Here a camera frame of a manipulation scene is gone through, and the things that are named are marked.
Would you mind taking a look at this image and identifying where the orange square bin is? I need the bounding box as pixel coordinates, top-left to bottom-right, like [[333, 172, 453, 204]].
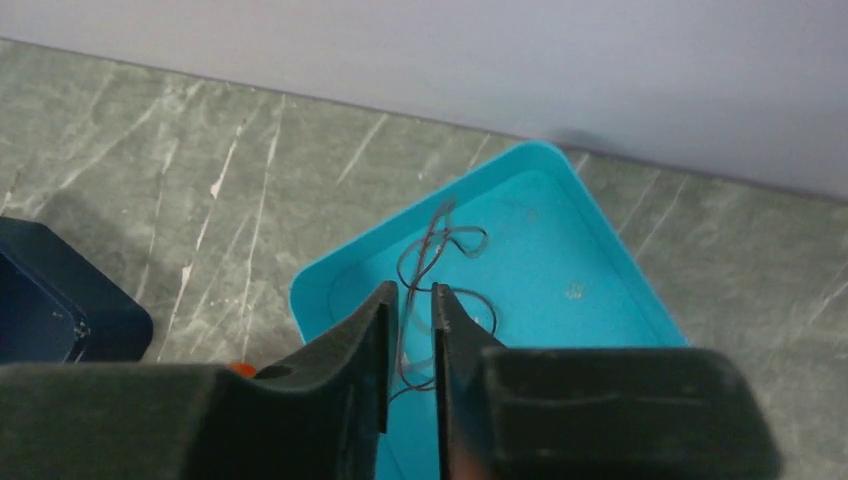
[[227, 362, 257, 379]]

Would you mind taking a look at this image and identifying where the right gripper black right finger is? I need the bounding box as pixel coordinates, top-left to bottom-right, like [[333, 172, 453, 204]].
[[431, 284, 782, 479]]

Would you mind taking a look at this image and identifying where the dark navy square bin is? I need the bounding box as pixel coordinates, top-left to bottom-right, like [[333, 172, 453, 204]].
[[1, 217, 153, 365]]

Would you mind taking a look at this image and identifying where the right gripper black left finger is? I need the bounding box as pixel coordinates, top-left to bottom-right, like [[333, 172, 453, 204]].
[[1, 281, 399, 479]]

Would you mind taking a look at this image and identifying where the teal square bin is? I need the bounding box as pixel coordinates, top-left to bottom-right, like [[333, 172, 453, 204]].
[[288, 140, 690, 480]]

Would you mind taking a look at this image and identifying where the black thin cable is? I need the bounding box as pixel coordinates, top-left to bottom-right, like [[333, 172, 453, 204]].
[[387, 197, 499, 405]]

